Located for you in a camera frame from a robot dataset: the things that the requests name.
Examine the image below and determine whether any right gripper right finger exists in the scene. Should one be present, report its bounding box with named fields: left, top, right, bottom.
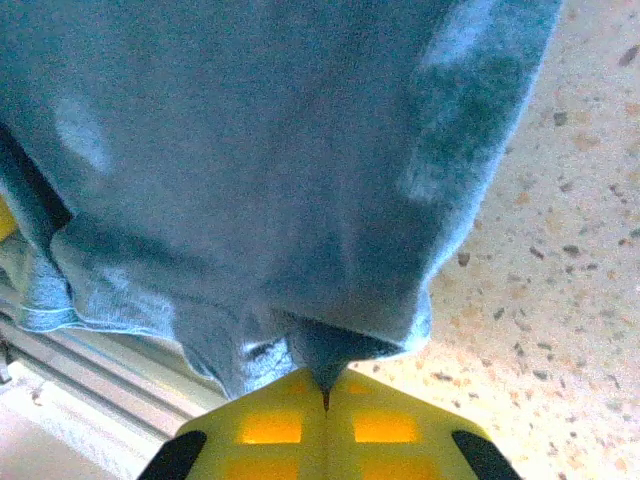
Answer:
left=326, top=369, right=522, bottom=480

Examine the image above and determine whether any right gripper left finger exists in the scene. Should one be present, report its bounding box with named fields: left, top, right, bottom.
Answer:
left=139, top=368, right=329, bottom=480

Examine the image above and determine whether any blue-grey t-shirt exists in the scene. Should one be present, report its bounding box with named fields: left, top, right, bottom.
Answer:
left=0, top=0, right=564, bottom=401

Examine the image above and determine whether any aluminium rail frame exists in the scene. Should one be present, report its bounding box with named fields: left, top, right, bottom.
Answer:
left=0, top=309, right=227, bottom=451

